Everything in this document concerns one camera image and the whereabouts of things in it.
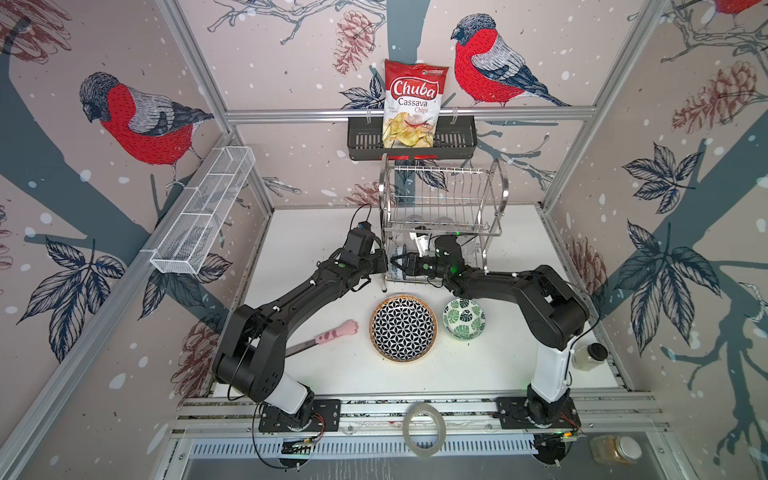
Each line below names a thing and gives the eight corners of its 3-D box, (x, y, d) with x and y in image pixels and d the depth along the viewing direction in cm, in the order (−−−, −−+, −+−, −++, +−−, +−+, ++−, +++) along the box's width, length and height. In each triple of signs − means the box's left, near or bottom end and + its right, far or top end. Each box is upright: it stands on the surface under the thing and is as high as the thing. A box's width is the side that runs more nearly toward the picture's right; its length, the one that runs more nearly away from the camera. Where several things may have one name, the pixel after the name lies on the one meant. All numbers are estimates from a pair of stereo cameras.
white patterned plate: (369, 363, 83) (368, 358, 80) (372, 301, 96) (371, 295, 93) (438, 363, 83) (440, 358, 80) (432, 301, 96) (433, 295, 93)
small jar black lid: (574, 371, 82) (592, 360, 75) (568, 354, 85) (584, 342, 78) (592, 371, 82) (611, 360, 75) (585, 354, 85) (603, 342, 78)
